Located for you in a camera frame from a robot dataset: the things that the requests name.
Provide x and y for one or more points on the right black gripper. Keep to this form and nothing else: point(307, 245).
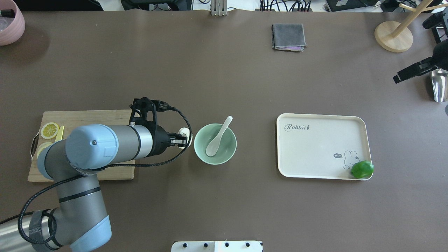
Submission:
point(411, 70)

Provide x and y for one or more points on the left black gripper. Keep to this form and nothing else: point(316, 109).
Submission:
point(160, 140)

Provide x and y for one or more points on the white ceramic spoon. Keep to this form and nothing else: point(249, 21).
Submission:
point(214, 145)

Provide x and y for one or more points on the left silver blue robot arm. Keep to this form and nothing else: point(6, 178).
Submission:
point(71, 212)

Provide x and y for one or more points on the mint green bowl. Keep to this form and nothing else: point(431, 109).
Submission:
point(226, 149)

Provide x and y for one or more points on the pink bowl with ice cubes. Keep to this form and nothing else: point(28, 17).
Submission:
point(15, 27)

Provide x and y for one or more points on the metal scoop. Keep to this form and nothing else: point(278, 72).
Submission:
point(439, 79)

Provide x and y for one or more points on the wooden mug tree stand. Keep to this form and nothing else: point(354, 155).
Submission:
point(395, 36)

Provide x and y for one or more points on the wooden cutting board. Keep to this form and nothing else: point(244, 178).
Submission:
point(73, 119)

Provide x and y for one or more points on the yellow plastic knife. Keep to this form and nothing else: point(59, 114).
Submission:
point(59, 135)

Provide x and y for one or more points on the green lime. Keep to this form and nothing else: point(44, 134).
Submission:
point(362, 169)

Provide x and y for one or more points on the cream rectangular tray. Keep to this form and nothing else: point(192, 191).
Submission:
point(320, 146)

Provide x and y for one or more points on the grey folded cloth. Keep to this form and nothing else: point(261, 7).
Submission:
point(288, 37)

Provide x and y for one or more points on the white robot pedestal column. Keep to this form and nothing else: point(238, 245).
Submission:
point(218, 246)

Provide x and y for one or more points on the lemon slice near handle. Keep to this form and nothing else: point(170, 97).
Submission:
point(49, 130)

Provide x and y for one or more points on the aluminium frame post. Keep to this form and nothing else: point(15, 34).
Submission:
point(218, 7)

